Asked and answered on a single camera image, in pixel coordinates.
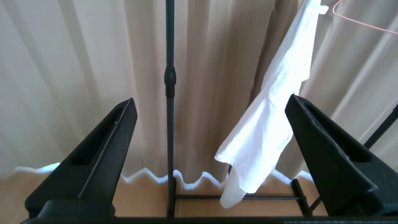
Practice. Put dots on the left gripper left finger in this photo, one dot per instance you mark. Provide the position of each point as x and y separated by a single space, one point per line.
93 168

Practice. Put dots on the black clothes rack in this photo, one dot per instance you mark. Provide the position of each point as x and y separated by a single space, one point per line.
170 77

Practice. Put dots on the beige curtain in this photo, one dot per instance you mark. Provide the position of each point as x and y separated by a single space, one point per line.
77 62

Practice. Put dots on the white printed t-shirt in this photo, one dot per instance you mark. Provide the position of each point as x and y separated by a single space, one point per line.
273 124

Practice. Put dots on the pink clothes hanger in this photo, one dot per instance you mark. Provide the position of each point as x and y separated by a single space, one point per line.
357 21

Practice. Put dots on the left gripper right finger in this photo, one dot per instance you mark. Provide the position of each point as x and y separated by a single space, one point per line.
335 168

